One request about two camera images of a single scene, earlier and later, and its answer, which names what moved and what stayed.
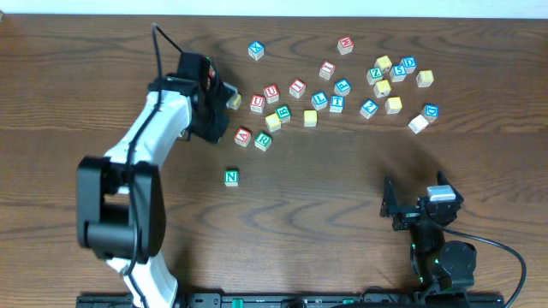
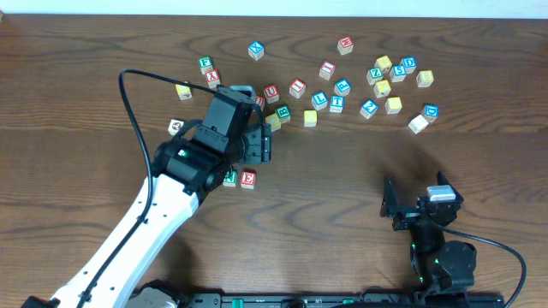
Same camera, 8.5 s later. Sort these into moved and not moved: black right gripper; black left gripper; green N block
Moved: black left gripper
Not moved: black right gripper; green N block
